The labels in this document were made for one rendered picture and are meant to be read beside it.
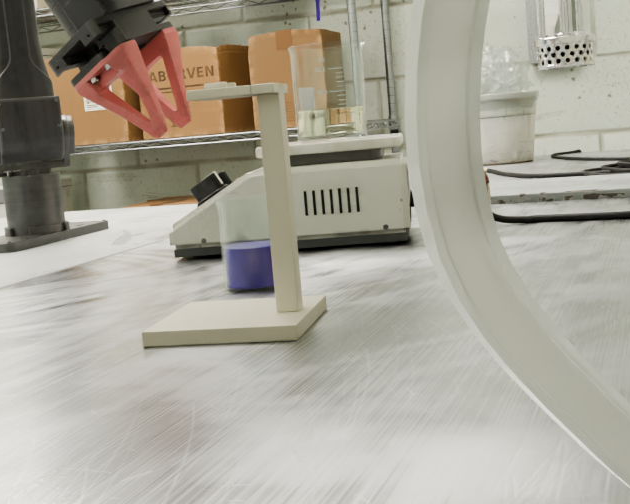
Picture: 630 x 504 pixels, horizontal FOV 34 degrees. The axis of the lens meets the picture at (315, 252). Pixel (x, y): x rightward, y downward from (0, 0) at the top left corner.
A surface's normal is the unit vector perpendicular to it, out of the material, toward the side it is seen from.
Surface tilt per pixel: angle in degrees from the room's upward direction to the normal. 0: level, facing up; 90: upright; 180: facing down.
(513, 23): 90
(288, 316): 0
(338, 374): 0
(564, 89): 90
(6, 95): 87
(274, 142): 90
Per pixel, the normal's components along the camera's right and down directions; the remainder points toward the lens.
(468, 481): -0.08, -0.99
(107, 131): -0.29, 0.14
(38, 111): 0.38, 0.03
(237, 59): 0.92, 0.02
